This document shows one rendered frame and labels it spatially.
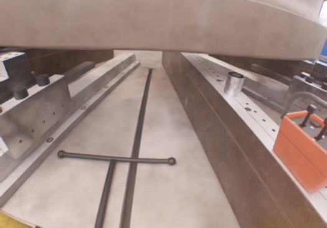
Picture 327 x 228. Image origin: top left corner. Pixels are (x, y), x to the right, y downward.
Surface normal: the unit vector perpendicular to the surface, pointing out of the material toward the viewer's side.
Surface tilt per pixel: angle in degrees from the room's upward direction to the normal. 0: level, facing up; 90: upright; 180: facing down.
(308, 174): 97
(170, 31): 90
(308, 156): 97
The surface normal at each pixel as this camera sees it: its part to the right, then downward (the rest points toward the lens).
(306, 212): -0.97, 0.04
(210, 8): 0.16, 0.53
